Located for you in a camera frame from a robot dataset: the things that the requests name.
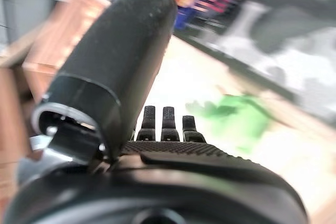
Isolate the blue plastic basket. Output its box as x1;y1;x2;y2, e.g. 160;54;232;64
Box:
113;0;253;31

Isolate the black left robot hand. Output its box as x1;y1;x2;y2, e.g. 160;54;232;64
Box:
3;0;309;224

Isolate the green leafy vegetable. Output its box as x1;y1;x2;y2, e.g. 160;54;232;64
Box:
185;93;271;154

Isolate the brown wooden cabinet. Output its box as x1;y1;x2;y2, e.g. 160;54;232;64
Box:
0;0;111;204

